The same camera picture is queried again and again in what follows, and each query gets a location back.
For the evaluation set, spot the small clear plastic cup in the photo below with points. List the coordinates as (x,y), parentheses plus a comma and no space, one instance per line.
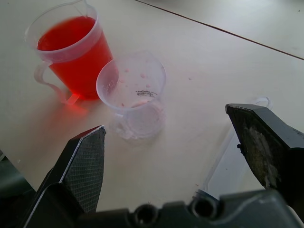
(133,95)

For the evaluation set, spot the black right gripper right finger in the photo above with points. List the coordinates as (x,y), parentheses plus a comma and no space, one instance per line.
(266,142)

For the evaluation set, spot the jug with red liquid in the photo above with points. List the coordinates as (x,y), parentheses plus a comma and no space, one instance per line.
(71,57)

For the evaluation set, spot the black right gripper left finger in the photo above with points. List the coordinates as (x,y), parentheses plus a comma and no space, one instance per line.
(80,171)

